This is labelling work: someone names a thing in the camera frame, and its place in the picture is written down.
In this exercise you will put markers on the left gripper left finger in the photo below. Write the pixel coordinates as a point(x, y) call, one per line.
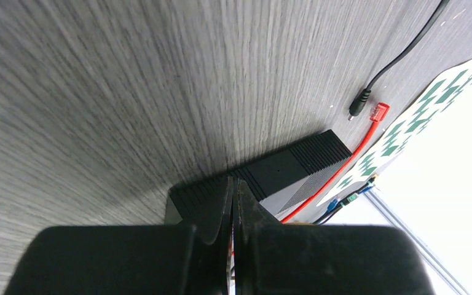
point(191, 257)

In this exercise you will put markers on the black network switch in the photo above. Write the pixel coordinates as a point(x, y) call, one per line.
point(279, 180)

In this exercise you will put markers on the black power adapter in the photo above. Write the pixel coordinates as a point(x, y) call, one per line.
point(359, 102)

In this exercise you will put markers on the green white chessboard mat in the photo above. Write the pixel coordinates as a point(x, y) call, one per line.
point(441, 93)

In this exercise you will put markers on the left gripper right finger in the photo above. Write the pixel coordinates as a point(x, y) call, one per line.
point(275, 258)

